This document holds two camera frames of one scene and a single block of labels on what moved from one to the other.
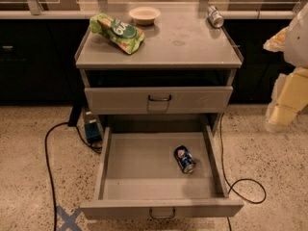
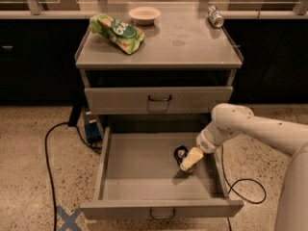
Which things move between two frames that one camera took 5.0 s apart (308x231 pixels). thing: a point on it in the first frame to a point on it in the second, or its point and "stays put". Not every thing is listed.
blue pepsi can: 185,159 stays put
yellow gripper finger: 289,97 to 208,141
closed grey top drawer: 157,99 stays put
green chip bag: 121,35 stays put
